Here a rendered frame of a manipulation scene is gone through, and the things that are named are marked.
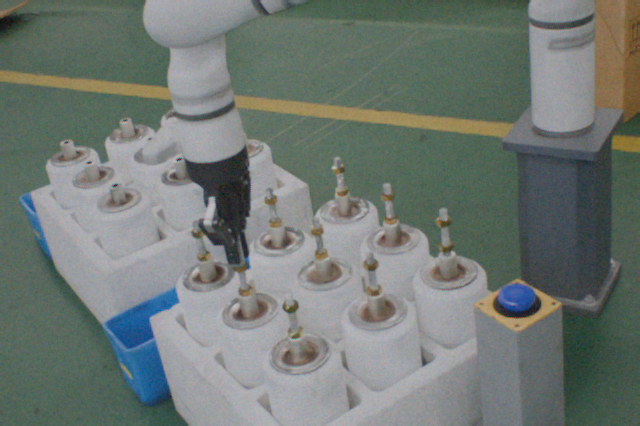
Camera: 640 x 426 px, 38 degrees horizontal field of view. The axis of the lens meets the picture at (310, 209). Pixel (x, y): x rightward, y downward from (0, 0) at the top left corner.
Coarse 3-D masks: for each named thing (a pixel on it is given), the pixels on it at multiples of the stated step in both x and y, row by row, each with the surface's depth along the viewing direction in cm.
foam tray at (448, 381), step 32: (160, 320) 136; (160, 352) 140; (192, 352) 128; (448, 352) 120; (192, 384) 131; (224, 384) 122; (352, 384) 118; (416, 384) 116; (448, 384) 119; (192, 416) 138; (224, 416) 123; (256, 416) 115; (352, 416) 113; (384, 416) 114; (416, 416) 117; (448, 416) 121; (480, 416) 125
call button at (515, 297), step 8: (504, 288) 105; (512, 288) 105; (520, 288) 105; (528, 288) 105; (504, 296) 104; (512, 296) 104; (520, 296) 103; (528, 296) 103; (504, 304) 104; (512, 304) 103; (520, 304) 103; (528, 304) 103
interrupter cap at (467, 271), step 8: (456, 256) 125; (424, 264) 125; (432, 264) 125; (456, 264) 124; (464, 264) 124; (472, 264) 123; (424, 272) 124; (432, 272) 123; (464, 272) 122; (472, 272) 122; (424, 280) 122; (432, 280) 122; (440, 280) 122; (448, 280) 122; (456, 280) 121; (464, 280) 121; (472, 280) 120; (440, 288) 120; (448, 288) 120; (456, 288) 120
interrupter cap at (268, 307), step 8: (256, 296) 125; (264, 296) 124; (272, 296) 124; (232, 304) 124; (264, 304) 123; (272, 304) 123; (224, 312) 122; (232, 312) 122; (240, 312) 123; (264, 312) 121; (272, 312) 121; (224, 320) 121; (232, 320) 121; (240, 320) 121; (248, 320) 120; (256, 320) 120; (264, 320) 120; (240, 328) 119; (248, 328) 119
